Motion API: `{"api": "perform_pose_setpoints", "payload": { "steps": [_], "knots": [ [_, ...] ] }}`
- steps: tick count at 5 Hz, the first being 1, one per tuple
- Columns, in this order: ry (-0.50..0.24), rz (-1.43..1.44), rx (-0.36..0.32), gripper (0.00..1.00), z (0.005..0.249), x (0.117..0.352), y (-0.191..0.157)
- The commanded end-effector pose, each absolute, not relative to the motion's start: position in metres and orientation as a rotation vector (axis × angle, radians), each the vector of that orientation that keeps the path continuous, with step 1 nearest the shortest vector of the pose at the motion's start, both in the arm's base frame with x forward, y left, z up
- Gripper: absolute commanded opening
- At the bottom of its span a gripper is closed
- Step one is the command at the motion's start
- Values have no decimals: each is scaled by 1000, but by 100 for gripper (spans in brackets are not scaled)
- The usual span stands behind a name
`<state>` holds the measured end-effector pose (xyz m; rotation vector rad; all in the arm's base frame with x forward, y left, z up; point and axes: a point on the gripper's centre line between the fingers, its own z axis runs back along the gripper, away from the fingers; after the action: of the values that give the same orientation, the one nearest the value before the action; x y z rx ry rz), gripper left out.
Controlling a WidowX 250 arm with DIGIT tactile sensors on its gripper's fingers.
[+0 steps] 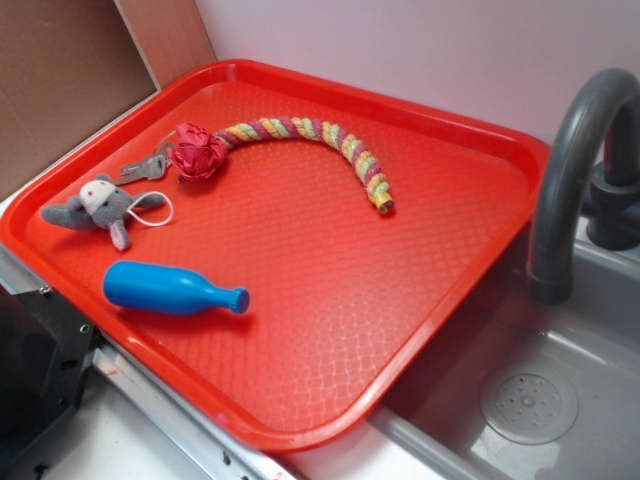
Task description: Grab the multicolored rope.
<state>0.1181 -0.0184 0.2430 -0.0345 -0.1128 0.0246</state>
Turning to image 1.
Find multicolored braided rope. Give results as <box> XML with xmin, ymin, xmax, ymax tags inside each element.
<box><xmin>213</xmin><ymin>115</ymin><xmax>395</xmax><ymax>216</ymax></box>

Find red plastic tray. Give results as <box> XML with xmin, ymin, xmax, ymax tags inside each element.
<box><xmin>1</xmin><ymin>60</ymin><xmax>549</xmax><ymax>452</ymax></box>

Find grey sink basin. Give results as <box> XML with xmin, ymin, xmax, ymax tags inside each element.
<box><xmin>371</xmin><ymin>235</ymin><xmax>639</xmax><ymax>479</ymax></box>

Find black metal bracket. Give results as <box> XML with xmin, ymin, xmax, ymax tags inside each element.
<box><xmin>1</xmin><ymin>288</ymin><xmax>97</xmax><ymax>474</ymax></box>

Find silver keys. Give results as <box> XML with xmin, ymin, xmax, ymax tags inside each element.
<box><xmin>114</xmin><ymin>143</ymin><xmax>173</xmax><ymax>185</ymax></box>

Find grey curved faucet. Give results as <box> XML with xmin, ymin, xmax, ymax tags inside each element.
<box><xmin>527</xmin><ymin>68</ymin><xmax>639</xmax><ymax>304</ymax></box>

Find blue plastic bottle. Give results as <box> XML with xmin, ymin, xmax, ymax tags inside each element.
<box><xmin>103</xmin><ymin>261</ymin><xmax>250</xmax><ymax>316</ymax></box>

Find brown cardboard panel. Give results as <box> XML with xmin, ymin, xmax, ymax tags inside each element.
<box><xmin>1</xmin><ymin>1</ymin><xmax>216</xmax><ymax>198</ymax></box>

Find round sink drain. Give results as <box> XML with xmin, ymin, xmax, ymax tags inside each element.
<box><xmin>480</xmin><ymin>363</ymin><xmax>579</xmax><ymax>445</ymax></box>

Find red fabric flower keychain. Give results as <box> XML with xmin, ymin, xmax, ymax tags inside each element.
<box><xmin>168</xmin><ymin>121</ymin><xmax>228</xmax><ymax>181</ymax></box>

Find aluminium frame rail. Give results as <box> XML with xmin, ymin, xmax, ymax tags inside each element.
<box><xmin>0</xmin><ymin>244</ymin><xmax>281</xmax><ymax>480</ymax></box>

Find grey plush mouse toy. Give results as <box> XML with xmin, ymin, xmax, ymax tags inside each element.
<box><xmin>41</xmin><ymin>175</ymin><xmax>174</xmax><ymax>251</ymax></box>

